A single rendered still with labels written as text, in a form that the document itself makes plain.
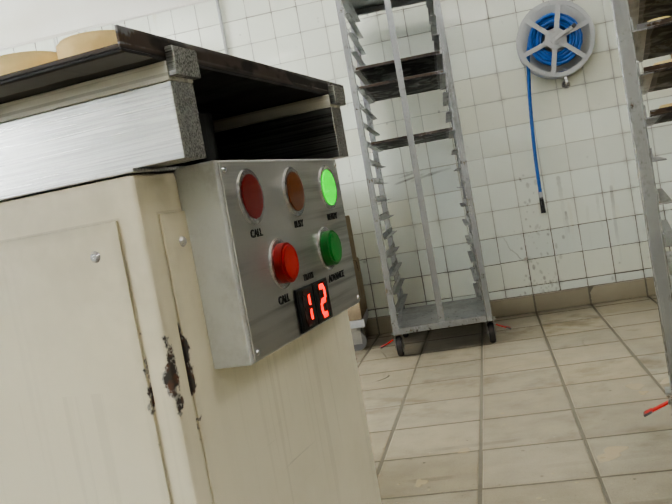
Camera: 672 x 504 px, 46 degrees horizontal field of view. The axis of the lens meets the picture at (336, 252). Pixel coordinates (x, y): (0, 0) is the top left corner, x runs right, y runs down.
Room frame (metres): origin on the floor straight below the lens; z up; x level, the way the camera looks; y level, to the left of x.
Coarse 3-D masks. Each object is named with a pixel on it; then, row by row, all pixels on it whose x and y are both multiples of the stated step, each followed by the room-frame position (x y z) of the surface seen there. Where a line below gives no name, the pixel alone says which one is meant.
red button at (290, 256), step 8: (280, 248) 0.58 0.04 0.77; (288, 248) 0.58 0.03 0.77; (280, 256) 0.57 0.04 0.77; (288, 256) 0.58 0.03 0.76; (296, 256) 0.59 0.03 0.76; (280, 264) 0.57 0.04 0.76; (288, 264) 0.58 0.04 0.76; (296, 264) 0.59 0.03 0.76; (280, 272) 0.57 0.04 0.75; (288, 272) 0.57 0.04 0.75; (296, 272) 0.59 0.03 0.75; (280, 280) 0.58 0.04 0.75; (288, 280) 0.58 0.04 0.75
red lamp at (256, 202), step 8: (248, 176) 0.56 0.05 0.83; (248, 184) 0.55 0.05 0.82; (256, 184) 0.57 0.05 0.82; (248, 192) 0.55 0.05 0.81; (256, 192) 0.56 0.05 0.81; (248, 200) 0.55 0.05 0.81; (256, 200) 0.56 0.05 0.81; (248, 208) 0.55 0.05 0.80; (256, 208) 0.56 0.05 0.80; (256, 216) 0.56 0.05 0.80
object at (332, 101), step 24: (336, 96) 0.76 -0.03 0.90; (216, 120) 0.80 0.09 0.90; (240, 120) 0.79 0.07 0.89; (264, 120) 0.78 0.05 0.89; (288, 120) 0.77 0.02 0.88; (312, 120) 0.76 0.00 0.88; (336, 120) 0.76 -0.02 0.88; (240, 144) 0.79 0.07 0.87; (264, 144) 0.78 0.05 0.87; (288, 144) 0.77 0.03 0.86; (312, 144) 0.77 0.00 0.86; (336, 144) 0.76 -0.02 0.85
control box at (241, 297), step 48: (192, 192) 0.53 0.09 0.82; (240, 192) 0.54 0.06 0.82; (336, 192) 0.72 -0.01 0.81; (192, 240) 0.53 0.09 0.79; (240, 240) 0.53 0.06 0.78; (288, 240) 0.61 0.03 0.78; (240, 288) 0.53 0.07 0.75; (288, 288) 0.59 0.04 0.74; (336, 288) 0.69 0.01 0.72; (240, 336) 0.52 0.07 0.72; (288, 336) 0.58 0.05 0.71
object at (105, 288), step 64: (64, 192) 0.51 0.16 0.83; (128, 192) 0.49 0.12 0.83; (0, 256) 0.52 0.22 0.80; (64, 256) 0.51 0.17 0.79; (128, 256) 0.49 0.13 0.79; (192, 256) 0.53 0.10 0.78; (0, 320) 0.53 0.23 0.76; (64, 320) 0.51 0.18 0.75; (128, 320) 0.49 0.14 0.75; (192, 320) 0.52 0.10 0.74; (0, 384) 0.53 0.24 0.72; (64, 384) 0.51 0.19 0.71; (128, 384) 0.50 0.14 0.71; (192, 384) 0.50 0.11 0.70; (256, 384) 0.58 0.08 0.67; (320, 384) 0.70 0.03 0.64; (0, 448) 0.53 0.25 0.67; (64, 448) 0.52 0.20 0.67; (128, 448) 0.50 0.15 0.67; (192, 448) 0.49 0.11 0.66; (256, 448) 0.57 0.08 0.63; (320, 448) 0.67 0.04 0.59
